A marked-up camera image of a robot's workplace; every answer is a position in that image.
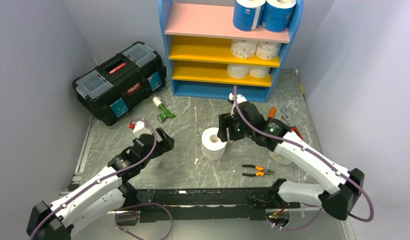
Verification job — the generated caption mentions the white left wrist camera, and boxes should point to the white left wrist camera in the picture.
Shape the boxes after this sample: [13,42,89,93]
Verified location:
[128,120,152,138]

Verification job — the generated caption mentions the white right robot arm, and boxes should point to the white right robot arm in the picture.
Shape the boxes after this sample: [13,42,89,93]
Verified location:
[217,101,365,220]

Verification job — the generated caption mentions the green pipe valve fitting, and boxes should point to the green pipe valve fitting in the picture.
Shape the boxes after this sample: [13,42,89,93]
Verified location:
[152,96,176,123]

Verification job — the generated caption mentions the orange handled pliers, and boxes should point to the orange handled pliers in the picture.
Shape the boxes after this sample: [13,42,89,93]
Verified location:
[242,164,275,177]

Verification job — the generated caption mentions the white dotted roll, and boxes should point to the white dotted roll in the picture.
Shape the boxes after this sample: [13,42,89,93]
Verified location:
[230,39,258,59]

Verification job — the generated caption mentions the plain white roll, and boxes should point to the plain white roll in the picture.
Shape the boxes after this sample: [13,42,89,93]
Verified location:
[248,65,271,79]
[227,64,249,80]

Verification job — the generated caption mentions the blue cartoon roll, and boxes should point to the blue cartoon roll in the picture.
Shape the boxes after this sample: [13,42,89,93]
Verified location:
[261,0,297,33]

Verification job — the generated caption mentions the blue shelf unit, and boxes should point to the blue shelf unit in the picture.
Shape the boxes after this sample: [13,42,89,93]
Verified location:
[158,0,304,102]

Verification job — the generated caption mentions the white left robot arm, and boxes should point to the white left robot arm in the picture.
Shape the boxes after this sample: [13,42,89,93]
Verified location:
[26,127,175,240]

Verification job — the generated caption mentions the black toolbox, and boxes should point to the black toolbox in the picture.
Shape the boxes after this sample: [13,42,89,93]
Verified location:
[72,41,167,126]

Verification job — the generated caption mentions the orange handled screwdriver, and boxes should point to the orange handled screwdriver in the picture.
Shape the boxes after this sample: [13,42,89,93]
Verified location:
[267,107,277,120]

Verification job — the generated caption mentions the red handled adjustable wrench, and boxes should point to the red handled adjustable wrench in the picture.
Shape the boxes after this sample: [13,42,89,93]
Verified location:
[281,107,303,140]

